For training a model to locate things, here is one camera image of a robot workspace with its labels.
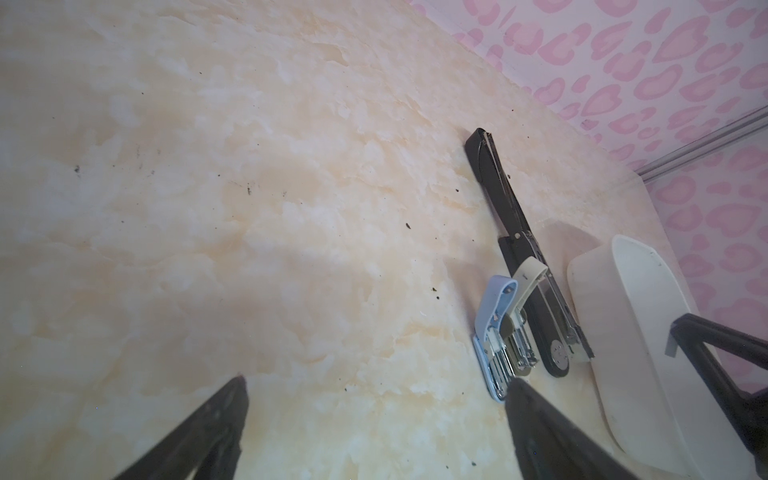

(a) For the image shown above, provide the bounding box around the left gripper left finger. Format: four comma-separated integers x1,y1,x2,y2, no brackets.
117,375,249,479

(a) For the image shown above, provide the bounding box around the beige mini stapler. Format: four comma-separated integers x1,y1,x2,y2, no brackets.
500,256,548,377

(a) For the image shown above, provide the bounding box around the blue mini stapler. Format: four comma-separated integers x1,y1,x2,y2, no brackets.
472,275,518,403

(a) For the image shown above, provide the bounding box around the white plastic tray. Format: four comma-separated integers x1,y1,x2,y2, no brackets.
567,235,754,479

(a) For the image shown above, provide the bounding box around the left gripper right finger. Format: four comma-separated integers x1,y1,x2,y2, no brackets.
505,378,636,480

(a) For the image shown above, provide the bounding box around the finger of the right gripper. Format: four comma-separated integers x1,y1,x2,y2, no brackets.
666,313,767,456

